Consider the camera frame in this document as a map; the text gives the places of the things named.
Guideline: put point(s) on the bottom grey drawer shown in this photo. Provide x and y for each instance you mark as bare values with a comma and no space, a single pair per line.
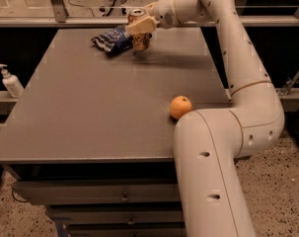
169,229

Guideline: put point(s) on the metal railing frame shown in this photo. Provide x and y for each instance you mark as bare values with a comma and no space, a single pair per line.
94,13

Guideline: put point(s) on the top grey drawer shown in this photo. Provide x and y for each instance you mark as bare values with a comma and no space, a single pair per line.
96,192

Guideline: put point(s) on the orange fruit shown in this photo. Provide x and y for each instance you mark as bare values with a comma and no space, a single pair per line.
180,106

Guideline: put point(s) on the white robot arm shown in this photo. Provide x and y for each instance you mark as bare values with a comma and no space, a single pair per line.
208,142

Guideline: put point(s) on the grey drawer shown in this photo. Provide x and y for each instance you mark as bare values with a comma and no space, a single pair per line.
96,192
169,229
129,213

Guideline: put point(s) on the blue chip bag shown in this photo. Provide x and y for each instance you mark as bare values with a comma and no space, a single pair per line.
113,41

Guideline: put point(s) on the grey drawer cabinet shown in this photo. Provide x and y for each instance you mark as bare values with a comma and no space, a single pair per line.
87,116

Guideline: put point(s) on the white pump bottle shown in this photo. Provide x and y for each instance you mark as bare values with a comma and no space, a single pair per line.
11,82

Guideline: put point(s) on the orange soda can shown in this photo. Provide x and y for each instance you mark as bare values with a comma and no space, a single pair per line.
140,42

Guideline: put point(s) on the middle grey drawer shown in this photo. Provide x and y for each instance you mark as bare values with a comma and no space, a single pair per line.
129,213

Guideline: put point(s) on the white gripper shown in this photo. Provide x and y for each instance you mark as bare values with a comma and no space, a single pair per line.
164,11

